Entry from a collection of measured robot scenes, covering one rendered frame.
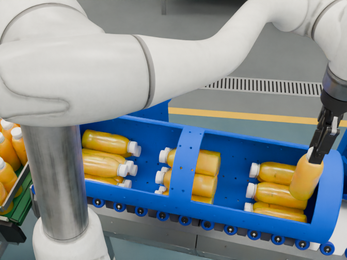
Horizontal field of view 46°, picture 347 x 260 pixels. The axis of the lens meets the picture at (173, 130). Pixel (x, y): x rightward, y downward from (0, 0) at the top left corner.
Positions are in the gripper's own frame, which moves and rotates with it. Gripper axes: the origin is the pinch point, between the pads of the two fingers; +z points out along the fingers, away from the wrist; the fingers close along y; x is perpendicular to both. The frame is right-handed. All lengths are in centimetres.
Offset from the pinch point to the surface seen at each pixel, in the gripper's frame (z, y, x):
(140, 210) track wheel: 40, -6, 47
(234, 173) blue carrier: 37.6, 13.8, 18.9
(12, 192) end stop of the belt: 40, -10, 92
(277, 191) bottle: 28.1, 3.3, 5.3
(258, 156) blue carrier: 30.9, 17.8, 12.1
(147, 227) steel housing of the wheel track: 48, -8, 45
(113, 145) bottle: 26, 8, 59
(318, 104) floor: 139, 157, -33
